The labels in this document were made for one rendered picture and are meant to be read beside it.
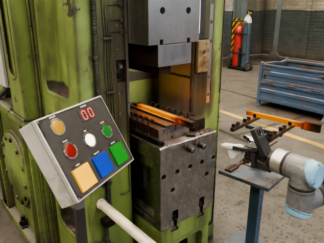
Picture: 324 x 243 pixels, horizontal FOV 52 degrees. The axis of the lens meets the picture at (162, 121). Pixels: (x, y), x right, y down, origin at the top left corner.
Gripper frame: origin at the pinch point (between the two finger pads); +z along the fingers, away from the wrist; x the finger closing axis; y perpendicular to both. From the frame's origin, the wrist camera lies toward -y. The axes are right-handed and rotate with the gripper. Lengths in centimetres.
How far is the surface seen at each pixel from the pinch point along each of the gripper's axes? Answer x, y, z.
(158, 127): -9.6, 2.6, 36.0
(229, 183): 116, 101, 88
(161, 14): -11, -48, 33
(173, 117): -1.4, -0.9, 34.5
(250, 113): 58, 8, 32
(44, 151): -72, -10, 13
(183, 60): 2.9, -28.2, 32.8
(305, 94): 357, 67, 148
